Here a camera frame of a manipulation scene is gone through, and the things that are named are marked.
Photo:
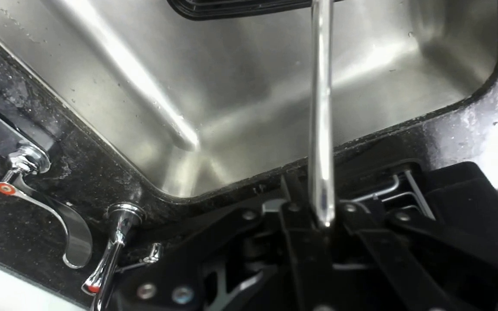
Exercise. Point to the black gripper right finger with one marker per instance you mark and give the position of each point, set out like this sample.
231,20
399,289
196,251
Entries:
411,260

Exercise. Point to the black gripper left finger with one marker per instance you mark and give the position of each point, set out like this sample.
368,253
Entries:
295,260

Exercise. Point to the silver butter knife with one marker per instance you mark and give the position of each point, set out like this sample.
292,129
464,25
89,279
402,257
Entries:
323,115

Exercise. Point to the stainless steel sink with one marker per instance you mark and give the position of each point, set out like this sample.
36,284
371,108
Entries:
233,87

